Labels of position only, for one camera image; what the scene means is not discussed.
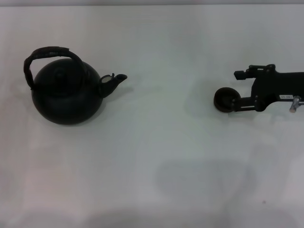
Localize black round teapot with handle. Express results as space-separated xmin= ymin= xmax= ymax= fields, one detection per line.
xmin=23 ymin=46 xmax=128 ymax=126

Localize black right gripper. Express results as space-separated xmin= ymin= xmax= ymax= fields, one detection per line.
xmin=231 ymin=63 xmax=304 ymax=112

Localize small dark brown teacup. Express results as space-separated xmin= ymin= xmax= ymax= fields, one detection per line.
xmin=213 ymin=87 xmax=239 ymax=113

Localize silver metal rod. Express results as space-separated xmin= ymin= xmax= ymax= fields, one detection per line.
xmin=289 ymin=95 xmax=304 ymax=114

